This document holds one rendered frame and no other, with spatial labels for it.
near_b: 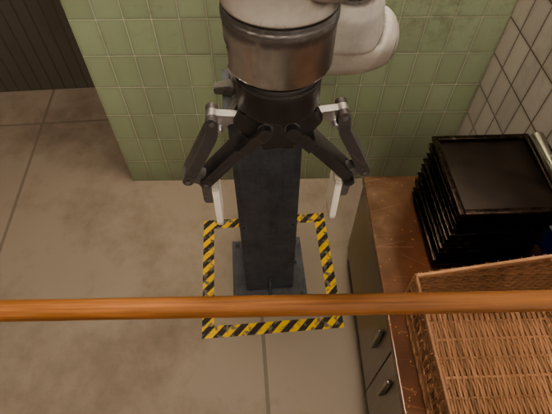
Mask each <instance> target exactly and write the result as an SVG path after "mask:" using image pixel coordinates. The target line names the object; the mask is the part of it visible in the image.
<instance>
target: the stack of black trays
mask: <svg viewBox="0 0 552 414"><path fill-rule="evenodd" d="M528 137H529V134H502V135H472V136H432V138H431V139H432V142H433V143H429V146H430V148H429V151H430V153H427V156H428V159H423V161H424V163H423V164H422V165H421V166H422V168H421V172H418V173H417V175H418V177H419V178H415V180H416V181H415V185H416V187H414V188H412V190H413V192H412V196H413V199H414V202H415V205H416V210H417V213H418V216H419V219H420V222H421V226H422V230H423V233H424V236H425V241H426V244H427V246H428V250H429V253H430V258H431V260H432V264H433V265H457V264H476V263H486V262H487V263H494V262H498V260H499V261H505V260H509V258H510V260H515V259H519V258H520V259H521V257H522V258H523V257H526V255H525V253H527V252H531V249H535V247H534V246H533V245H538V243H537V242H538V241H543V239H542V237H541V236H547V234H546V232H545V231H549V228H548V226H552V189H551V187H550V184H549V183H548V181H547V179H546V177H545V174H544V173H543V171H542V169H541V166H540V165H539V163H538V161H537V159H536V156H535V155H534V153H533V151H532V149H531V146H530V145H529V143H528V141H527V138H528Z"/></svg>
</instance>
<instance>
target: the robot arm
mask: <svg viewBox="0 0 552 414"><path fill-rule="evenodd" d="M219 13H220V17H221V20H222V27H223V39H224V42H225V43H226V49H227V50H228V68H229V70H230V71H229V72H228V76H229V80H222V81H219V82H215V83H214V93H215V94H221V95H227V96H232V103H231V106H230V109H219V108H218V105H217V104H216V103H212V102H211V103H207V104H206V105H205V122H204V124H203V126H202V128H201V130H200V133H199V135H198V136H197V138H196V140H195V143H194V145H193V146H192V148H191V151H190V153H189V154H188V156H187V158H186V161H185V163H184V165H183V177H182V183H183V184H184V185H186V186H191V185H193V184H194V183H195V184H198V185H200V186H201V188H202V192H203V197H204V201H205V202H206V203H214V207H215V213H216V218H217V223H218V225H223V196H222V190H221V184H220V178H221V177H222V176H223V175H224V174H225V173H226V172H228V171H229V170H230V169H231V168H232V167H233V166H234V165H235V164H236V163H238V162H239V161H240V160H241V159H242V158H243V157H244V156H246V157H248V156H250V155H251V154H252V153H253V152H254V151H255V150H256V149H258V148H259V147H261V148H263V150H271V149H275V148H283V149H293V146H295V145H299V146H301V147H302V148H303V149H304V150H305V151H306V152H307V153H308V154H310V153H312V154H313V155H314V156H315V157H317V158H318V159H319V160H320V161H321V162H323V163H324V164H325V165H326V166H327V167H329V168H330V169H331V172H330V177H329V185H328V190H327V196H326V205H327V209H328V213H329V218H330V219H334V218H335V216H336V212H337V207H338V200H339V196H345V195H346V194H347V193H348V190H349V186H352V185H353V184H354V183H355V181H354V176H355V175H357V174H360V175H361V176H363V177H364V176H367V175H369V174H370V167H369V164H368V161H367V157H366V153H365V151H364V150H363V148H362V146H361V143H360V141H359V139H358V137H357V134H356V132H355V131H354V129H353V126H352V116H351V113H350V109H349V106H348V103H347V99H346V98H345V97H343V96H341V97H338V98H336V99H335V102H334V104H328V105H321V106H320V104H319V102H320V88H321V81H322V77H324V76H343V75H355V74H361V73H365V72H368V71H373V70H375V69H377V68H380V67H382V66H383V65H385V64H386V63H388V61H389V60H390V59H391V58H392V57H393V55H394V54H395V52H396V50H397V47H398V40H399V25H398V20H397V17H396V16H395V14H394V13H393V11H392V10H391V9H390V8H389V7H386V6H385V0H219ZM322 120H327V121H328V122H329V125H330V126H332V127H333V128H334V129H338V132H339V135H340V137H341V139H342V141H343V143H344V145H345V147H346V149H347V152H348V153H349V155H350V156H351V158H352V159H349V158H347V157H346V156H345V155H344V154H343V153H342V152H341V151H340V150H339V149H338V148H337V147H335V146H334V145H333V144H332V143H331V142H330V141H329V140H328V139H327V138H326V137H325V136H323V135H322V134H321V133H320V132H319V131H318V130H317V128H316V127H317V126H318V125H319V124H320V123H321V122H322ZM231 124H234V126H235V127H236V129H237V130H236V133H235V134H234V135H233V136H232V137H231V138H230V139H229V140H228V141H227V142H226V143H225V144H224V145H223V146H222V147H221V148H220V149H219V150H218V151H217V152H216V153H215V154H214V155H213V156H212V157H211V158H210V159H209V160H208V161H207V162H205V161H206V160H207V158H208V157H209V154H210V152H211V151H212V149H213V147H214V145H215V143H216V141H217V139H218V134H219V135H222V134H223V132H224V131H225V130H226V128H227V126H228V125H231Z"/></svg>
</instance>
